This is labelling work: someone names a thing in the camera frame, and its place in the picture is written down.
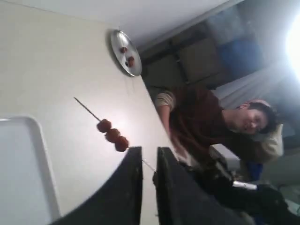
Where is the white rectangular plastic tray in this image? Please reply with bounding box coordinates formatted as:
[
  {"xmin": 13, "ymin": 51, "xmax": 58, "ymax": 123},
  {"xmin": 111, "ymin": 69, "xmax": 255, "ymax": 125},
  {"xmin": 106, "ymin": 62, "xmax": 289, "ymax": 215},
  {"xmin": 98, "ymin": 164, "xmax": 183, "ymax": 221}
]
[{"xmin": 0, "ymin": 117, "xmax": 60, "ymax": 225}]

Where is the thin metal skewer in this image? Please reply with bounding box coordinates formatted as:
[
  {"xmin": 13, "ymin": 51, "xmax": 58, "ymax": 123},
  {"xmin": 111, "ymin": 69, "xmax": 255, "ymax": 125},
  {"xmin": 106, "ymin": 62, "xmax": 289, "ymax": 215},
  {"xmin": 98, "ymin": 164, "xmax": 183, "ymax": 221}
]
[{"xmin": 73, "ymin": 97, "xmax": 157, "ymax": 173}]

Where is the seated person in brown vest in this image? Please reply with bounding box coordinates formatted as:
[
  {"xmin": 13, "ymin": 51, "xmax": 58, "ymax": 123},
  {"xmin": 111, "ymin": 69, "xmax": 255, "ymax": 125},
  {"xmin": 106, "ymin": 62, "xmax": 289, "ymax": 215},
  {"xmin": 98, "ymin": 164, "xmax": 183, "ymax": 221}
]
[{"xmin": 155, "ymin": 87, "xmax": 284, "ymax": 168}]

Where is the round metal plate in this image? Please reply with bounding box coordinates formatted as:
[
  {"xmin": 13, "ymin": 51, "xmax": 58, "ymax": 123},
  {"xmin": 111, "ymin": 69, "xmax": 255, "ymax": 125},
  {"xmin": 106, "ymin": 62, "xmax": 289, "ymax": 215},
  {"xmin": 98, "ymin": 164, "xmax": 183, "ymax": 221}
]
[{"xmin": 110, "ymin": 30, "xmax": 143, "ymax": 76}]

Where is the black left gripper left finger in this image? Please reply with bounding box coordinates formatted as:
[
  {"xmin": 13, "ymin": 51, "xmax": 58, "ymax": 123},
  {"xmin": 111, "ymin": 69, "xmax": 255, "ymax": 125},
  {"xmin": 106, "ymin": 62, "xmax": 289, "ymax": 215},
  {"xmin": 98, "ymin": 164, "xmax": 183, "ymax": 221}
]
[{"xmin": 52, "ymin": 147, "xmax": 143, "ymax": 225}]

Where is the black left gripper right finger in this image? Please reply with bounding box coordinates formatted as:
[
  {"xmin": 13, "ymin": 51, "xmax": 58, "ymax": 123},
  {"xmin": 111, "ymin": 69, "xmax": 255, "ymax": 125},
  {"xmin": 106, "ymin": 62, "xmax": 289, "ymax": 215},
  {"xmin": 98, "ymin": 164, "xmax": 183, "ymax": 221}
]
[{"xmin": 153, "ymin": 147, "xmax": 246, "ymax": 225}]

